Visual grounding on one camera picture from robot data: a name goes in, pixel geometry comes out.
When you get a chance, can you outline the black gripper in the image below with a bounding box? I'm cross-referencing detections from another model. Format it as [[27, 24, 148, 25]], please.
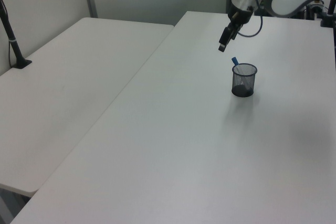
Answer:
[[218, 3, 255, 52]]

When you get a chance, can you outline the blue and white marker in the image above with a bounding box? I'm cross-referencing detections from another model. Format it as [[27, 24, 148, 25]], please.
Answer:
[[231, 56, 251, 92]]

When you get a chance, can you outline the black mesh pen cup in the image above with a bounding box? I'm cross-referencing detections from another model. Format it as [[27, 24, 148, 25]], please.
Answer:
[[231, 63, 258, 98]]

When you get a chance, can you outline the emergency stop button box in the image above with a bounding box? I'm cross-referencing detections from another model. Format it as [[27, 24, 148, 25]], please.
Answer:
[[308, 0, 326, 13]]

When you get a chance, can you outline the blue cable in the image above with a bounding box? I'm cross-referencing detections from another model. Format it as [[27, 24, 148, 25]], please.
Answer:
[[237, 0, 278, 38]]

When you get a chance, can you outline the black camera stand with clamp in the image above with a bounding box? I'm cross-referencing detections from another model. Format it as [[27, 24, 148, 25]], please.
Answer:
[[319, 0, 336, 28]]

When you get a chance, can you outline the black camera stand with foot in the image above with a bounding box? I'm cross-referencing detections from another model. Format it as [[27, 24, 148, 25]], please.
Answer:
[[0, 0, 33, 70]]

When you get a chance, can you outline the thin black cable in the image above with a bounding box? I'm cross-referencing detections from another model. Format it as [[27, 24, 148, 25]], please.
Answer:
[[7, 40, 14, 67]]

